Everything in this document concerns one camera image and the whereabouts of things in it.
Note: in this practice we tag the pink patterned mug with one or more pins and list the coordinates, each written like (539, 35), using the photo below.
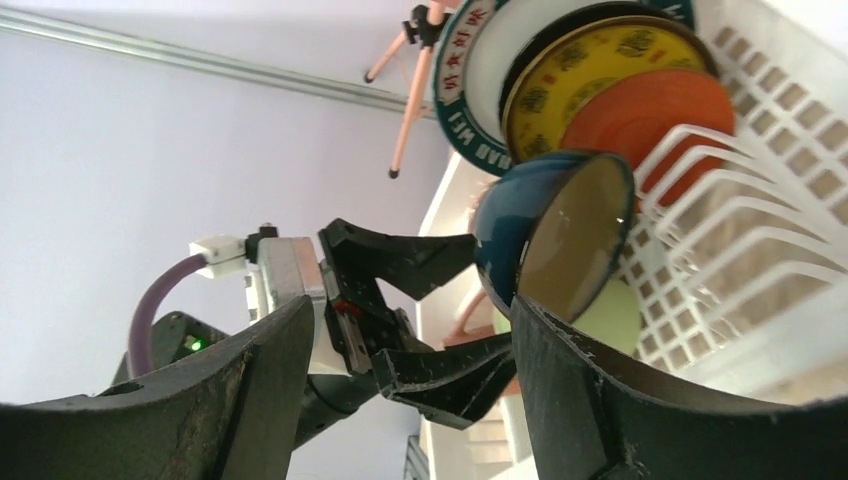
(473, 208)

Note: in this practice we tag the yellow patterned plate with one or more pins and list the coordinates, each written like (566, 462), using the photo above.
(540, 100)

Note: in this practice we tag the pink tripod stand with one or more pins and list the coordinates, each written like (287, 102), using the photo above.
(424, 28)

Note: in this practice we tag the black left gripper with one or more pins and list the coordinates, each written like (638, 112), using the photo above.
(455, 387)

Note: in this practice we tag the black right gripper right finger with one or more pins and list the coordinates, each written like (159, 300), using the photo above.
(595, 413)

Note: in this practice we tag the light green mug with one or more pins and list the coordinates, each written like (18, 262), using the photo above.
(613, 317)

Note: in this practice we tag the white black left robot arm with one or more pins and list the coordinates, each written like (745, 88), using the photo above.
(361, 347)

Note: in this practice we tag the white plate green patterned rim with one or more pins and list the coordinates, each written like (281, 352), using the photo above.
(481, 41)

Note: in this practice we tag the white plastic dish rack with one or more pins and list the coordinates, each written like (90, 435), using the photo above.
(743, 284)

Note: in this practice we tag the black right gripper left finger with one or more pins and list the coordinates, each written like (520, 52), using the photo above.
(228, 412)

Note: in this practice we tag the orange saucer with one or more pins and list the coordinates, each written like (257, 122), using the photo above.
(633, 115)

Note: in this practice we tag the pink mug white interior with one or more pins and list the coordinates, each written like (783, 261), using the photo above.
(476, 318)

